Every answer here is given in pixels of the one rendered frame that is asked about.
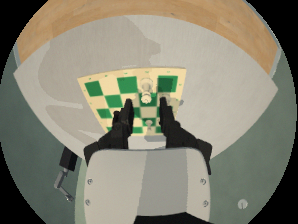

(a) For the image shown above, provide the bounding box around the green and cream chessboard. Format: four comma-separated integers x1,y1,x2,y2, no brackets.
77,67,186,136

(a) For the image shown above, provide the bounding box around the white chess piece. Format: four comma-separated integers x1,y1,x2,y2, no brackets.
140,78,153,103
159,94,171,106

